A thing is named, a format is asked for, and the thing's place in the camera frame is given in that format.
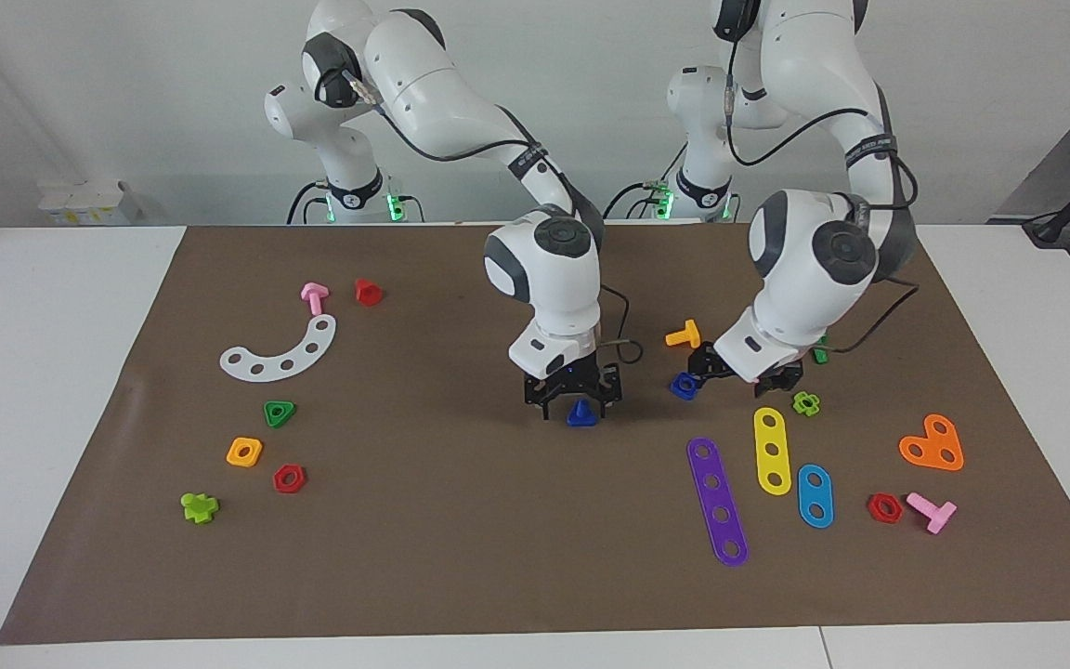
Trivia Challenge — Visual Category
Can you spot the yellow three-hole plate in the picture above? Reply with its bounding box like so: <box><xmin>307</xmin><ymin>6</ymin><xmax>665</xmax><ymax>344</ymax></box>
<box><xmin>753</xmin><ymin>406</ymin><xmax>793</xmax><ymax>497</ymax></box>

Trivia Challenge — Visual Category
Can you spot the brown table mat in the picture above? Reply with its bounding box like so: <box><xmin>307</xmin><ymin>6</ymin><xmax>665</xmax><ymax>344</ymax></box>
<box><xmin>0</xmin><ymin>221</ymin><xmax>1070</xmax><ymax>647</ymax></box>

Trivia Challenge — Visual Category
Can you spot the blue two-hole plate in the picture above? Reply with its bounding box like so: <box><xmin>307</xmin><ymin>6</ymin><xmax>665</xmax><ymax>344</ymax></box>
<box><xmin>797</xmin><ymin>464</ymin><xmax>835</xmax><ymax>530</ymax></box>

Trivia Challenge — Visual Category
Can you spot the purple four-hole plate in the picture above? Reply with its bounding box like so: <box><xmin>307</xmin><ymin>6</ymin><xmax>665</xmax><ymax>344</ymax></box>
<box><xmin>686</xmin><ymin>437</ymin><xmax>750</xmax><ymax>568</ymax></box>

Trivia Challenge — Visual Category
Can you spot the orange heart-shaped plate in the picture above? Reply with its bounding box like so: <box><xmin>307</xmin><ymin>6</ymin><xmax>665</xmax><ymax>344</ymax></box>
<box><xmin>898</xmin><ymin>413</ymin><xmax>965</xmax><ymax>472</ymax></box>

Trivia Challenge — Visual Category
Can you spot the white curved five-hole plate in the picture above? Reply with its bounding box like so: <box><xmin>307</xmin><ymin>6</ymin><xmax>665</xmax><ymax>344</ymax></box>
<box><xmin>219</xmin><ymin>314</ymin><xmax>338</xmax><ymax>382</ymax></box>

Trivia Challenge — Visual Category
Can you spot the white box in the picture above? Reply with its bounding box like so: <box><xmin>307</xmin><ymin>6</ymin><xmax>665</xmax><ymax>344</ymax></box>
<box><xmin>38</xmin><ymin>178</ymin><xmax>141</xmax><ymax>227</ymax></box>

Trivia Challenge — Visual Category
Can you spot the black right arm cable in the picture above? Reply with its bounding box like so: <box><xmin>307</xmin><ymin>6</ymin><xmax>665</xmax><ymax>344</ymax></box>
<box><xmin>340</xmin><ymin>70</ymin><xmax>645</xmax><ymax>365</ymax></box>

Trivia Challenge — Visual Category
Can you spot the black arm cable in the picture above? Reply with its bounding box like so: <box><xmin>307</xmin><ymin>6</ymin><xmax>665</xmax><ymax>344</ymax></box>
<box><xmin>340</xmin><ymin>70</ymin><xmax>645</xmax><ymax>365</ymax></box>
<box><xmin>724</xmin><ymin>33</ymin><xmax>922</xmax><ymax>356</ymax></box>

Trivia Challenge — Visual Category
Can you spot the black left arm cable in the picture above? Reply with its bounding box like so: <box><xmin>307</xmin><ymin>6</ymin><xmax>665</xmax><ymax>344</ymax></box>
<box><xmin>724</xmin><ymin>33</ymin><xmax>922</xmax><ymax>356</ymax></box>

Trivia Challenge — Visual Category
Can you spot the black left base cable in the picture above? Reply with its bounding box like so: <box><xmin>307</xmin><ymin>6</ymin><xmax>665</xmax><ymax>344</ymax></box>
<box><xmin>603</xmin><ymin>181</ymin><xmax>661</xmax><ymax>220</ymax></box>

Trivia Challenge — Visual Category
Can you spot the black base cable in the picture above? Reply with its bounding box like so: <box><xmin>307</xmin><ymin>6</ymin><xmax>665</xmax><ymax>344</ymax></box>
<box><xmin>603</xmin><ymin>181</ymin><xmax>661</xmax><ymax>220</ymax></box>
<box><xmin>287</xmin><ymin>179</ymin><xmax>330</xmax><ymax>225</ymax></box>

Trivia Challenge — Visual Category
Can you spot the black right base cable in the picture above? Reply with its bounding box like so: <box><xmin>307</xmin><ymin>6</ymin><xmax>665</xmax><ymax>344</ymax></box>
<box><xmin>287</xmin><ymin>179</ymin><xmax>330</xmax><ymax>225</ymax></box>

